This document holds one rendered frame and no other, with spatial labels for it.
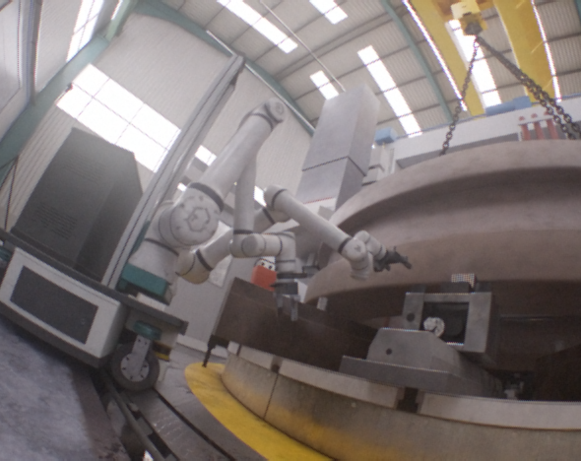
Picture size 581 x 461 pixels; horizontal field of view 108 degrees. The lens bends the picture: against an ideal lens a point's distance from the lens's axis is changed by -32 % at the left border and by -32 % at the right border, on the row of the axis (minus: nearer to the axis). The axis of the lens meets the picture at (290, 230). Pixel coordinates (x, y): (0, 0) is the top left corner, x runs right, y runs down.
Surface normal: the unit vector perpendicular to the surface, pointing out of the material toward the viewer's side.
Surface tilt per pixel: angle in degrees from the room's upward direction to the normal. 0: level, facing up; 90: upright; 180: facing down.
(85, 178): 90
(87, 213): 90
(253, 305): 90
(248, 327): 90
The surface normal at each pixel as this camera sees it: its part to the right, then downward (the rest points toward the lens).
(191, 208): 0.55, -0.10
